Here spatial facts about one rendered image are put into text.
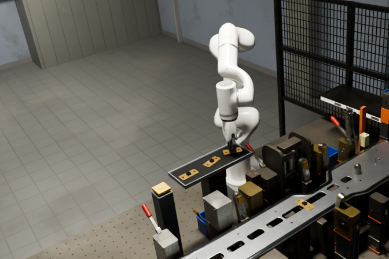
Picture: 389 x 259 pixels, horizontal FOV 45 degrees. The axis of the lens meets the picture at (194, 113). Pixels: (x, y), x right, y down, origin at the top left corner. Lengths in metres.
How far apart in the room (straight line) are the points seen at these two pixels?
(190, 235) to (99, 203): 1.69
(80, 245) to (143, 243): 0.33
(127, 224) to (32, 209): 1.73
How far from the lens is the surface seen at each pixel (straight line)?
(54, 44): 7.37
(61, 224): 3.92
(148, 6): 7.85
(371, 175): 2.29
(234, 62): 2.09
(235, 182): 2.57
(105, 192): 4.12
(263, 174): 2.13
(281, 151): 2.12
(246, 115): 2.37
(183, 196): 2.69
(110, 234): 2.55
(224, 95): 1.97
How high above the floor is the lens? 2.30
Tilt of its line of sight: 27 degrees down
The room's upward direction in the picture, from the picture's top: 8 degrees counter-clockwise
